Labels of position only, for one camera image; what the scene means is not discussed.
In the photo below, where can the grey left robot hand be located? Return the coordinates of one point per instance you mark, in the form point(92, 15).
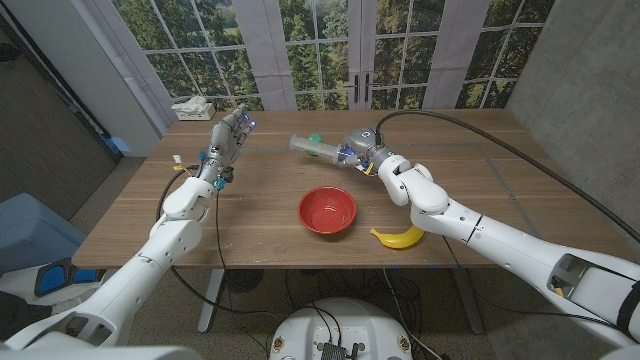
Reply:
point(223, 142)

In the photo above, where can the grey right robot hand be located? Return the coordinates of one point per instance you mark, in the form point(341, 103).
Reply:
point(365, 145)

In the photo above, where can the large clear plastic syringe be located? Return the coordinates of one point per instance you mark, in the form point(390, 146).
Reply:
point(315, 147)

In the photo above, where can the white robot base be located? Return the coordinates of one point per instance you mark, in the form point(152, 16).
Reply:
point(340, 320)

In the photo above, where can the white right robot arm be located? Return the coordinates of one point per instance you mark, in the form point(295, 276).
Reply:
point(510, 250)

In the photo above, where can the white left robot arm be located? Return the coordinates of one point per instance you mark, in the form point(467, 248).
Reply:
point(130, 285)

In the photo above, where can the green egg-shaped toy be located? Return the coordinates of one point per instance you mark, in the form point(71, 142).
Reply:
point(317, 137)

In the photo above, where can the red bowl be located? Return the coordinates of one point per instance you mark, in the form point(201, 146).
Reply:
point(327, 212)

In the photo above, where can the yellow toy banana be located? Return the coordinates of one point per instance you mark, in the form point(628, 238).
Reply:
point(395, 242)

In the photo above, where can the white tissue box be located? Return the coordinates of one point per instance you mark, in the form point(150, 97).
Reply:
point(196, 112)

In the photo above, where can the printed window backdrop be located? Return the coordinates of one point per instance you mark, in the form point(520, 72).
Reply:
point(310, 50)

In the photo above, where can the round black fan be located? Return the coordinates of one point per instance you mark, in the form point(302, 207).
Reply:
point(244, 280)

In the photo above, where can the white table leg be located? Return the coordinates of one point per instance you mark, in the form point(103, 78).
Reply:
point(210, 305)

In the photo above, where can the grey table leg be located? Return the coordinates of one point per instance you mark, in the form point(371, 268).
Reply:
point(470, 310)

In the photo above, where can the light blue bin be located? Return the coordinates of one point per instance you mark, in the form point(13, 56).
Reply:
point(30, 235)

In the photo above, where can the white device with blue pads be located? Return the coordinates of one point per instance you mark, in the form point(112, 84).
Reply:
point(50, 280)

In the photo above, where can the white robot torso edge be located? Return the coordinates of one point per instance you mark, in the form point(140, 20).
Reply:
point(100, 354)

